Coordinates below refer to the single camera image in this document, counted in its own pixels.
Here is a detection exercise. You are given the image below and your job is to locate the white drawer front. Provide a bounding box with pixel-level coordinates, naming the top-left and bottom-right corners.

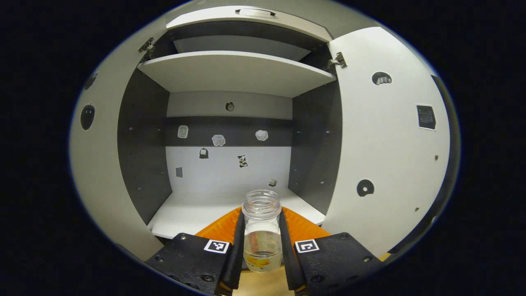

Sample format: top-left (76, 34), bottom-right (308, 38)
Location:
top-left (166, 5), bottom-right (333, 43)

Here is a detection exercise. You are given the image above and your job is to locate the clear glass bottle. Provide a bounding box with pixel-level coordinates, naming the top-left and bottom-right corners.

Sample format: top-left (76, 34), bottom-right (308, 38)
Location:
top-left (241, 190), bottom-right (284, 273)

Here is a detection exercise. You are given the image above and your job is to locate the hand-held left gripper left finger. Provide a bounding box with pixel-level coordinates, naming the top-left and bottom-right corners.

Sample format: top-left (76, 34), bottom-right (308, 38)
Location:
top-left (145, 207), bottom-right (246, 296)

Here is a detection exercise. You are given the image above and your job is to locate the white cabinet shelf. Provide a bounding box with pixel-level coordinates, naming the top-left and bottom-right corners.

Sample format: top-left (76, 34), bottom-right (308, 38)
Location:
top-left (137, 51), bottom-right (337, 98)

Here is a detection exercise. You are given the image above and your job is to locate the black drawer handle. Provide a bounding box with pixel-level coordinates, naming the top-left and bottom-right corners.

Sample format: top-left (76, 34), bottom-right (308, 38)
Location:
top-left (235, 8), bottom-right (277, 17)

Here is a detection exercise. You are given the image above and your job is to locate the white cabinet door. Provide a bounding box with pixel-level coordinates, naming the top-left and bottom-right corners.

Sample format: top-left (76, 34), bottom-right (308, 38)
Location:
top-left (69, 18), bottom-right (169, 261)
top-left (321, 27), bottom-right (452, 259)

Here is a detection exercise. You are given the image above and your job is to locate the metal door hinge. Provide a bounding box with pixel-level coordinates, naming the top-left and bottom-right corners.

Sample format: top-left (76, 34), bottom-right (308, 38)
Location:
top-left (138, 36), bottom-right (156, 54)
top-left (328, 52), bottom-right (348, 70)

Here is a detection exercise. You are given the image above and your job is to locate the grey and white cabinet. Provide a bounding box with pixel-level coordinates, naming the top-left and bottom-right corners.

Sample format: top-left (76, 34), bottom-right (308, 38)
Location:
top-left (117, 4), bottom-right (344, 241)

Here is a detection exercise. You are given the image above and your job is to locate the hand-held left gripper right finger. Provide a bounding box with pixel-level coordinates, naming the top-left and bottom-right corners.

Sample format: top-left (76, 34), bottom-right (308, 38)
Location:
top-left (279, 206), bottom-right (385, 296)

